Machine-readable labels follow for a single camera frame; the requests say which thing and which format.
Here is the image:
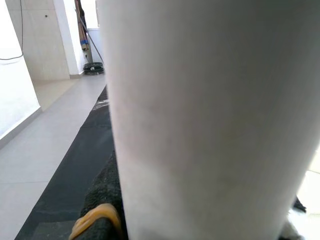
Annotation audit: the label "broom with long handle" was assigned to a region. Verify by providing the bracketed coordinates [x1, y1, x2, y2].
[74, 0, 105, 64]

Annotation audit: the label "yellow rubber band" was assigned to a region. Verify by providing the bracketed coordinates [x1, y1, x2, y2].
[68, 202, 124, 240]

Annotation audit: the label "black wall cable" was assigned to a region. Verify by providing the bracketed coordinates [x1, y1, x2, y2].
[0, 0, 25, 61]

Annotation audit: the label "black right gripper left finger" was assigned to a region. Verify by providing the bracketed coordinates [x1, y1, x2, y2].
[68, 151, 128, 240]

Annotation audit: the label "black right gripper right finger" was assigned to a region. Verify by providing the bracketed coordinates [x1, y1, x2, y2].
[278, 196, 307, 240]

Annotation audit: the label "white plastic table leg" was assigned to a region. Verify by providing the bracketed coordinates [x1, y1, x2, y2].
[95, 0, 320, 240]

